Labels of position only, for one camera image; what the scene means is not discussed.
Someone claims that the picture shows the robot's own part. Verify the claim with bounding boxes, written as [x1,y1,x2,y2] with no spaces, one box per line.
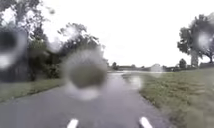
[139,116,154,128]
[66,118,80,128]

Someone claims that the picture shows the grass slope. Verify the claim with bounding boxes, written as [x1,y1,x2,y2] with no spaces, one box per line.
[122,66,214,128]

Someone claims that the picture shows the grey asphalt path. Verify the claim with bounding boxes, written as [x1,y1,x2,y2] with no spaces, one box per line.
[0,71,173,128]

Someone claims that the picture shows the broad dark tree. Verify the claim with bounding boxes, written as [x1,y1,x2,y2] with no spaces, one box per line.
[176,13,214,68]

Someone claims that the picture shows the grass verge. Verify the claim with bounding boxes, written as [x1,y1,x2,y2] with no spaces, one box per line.
[0,77,67,105]

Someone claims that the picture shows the row of dark trees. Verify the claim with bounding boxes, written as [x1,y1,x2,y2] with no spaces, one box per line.
[0,0,109,83]

